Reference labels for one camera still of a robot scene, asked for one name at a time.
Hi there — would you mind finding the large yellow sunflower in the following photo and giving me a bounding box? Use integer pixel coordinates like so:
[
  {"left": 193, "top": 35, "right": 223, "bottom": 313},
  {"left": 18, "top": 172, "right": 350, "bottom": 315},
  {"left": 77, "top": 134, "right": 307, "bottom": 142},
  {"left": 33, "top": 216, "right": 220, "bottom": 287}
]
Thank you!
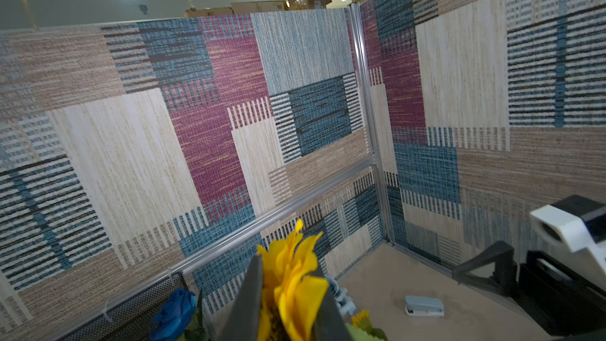
[{"left": 257, "top": 219, "right": 329, "bottom": 340}]

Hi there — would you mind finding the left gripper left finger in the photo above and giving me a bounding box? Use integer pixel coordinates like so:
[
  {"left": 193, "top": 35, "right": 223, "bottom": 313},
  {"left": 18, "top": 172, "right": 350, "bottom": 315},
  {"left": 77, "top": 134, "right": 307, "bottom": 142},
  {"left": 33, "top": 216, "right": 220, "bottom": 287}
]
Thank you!
[{"left": 219, "top": 255, "right": 264, "bottom": 341}]

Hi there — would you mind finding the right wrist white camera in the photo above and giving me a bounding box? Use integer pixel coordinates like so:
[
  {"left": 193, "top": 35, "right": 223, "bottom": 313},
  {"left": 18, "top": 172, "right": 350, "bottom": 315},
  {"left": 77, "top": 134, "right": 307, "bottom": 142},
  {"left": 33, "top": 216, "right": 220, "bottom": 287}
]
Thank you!
[{"left": 530, "top": 195, "right": 605, "bottom": 290}]

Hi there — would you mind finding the right blue rose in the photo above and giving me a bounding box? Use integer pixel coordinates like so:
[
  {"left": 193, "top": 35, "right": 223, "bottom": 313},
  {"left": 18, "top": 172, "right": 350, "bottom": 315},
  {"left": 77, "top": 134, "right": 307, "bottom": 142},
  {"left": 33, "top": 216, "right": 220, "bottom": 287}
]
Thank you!
[{"left": 149, "top": 288, "right": 197, "bottom": 341}]

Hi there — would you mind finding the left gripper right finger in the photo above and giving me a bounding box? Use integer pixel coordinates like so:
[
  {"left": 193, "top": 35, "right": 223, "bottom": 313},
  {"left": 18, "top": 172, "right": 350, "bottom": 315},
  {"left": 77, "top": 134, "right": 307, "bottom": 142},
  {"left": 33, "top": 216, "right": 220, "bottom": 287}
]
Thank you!
[{"left": 312, "top": 268, "right": 353, "bottom": 341}]

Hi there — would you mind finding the black wire mesh shelf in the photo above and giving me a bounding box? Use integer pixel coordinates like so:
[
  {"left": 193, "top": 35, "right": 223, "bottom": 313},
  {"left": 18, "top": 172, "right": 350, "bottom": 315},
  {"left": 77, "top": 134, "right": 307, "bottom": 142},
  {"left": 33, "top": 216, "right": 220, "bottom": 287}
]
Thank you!
[{"left": 58, "top": 272, "right": 188, "bottom": 340}]

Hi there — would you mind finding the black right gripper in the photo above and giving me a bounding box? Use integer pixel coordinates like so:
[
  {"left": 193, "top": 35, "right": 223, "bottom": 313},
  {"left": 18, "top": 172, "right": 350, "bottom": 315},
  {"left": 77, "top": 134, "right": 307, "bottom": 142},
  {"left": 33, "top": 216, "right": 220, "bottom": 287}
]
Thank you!
[{"left": 452, "top": 241, "right": 605, "bottom": 336}]

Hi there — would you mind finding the grey blue rose bunch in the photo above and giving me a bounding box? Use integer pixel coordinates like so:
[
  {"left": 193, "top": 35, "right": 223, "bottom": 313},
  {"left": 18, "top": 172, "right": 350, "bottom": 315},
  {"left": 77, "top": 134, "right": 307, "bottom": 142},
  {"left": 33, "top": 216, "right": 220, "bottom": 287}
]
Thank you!
[{"left": 325, "top": 276, "right": 357, "bottom": 317}]

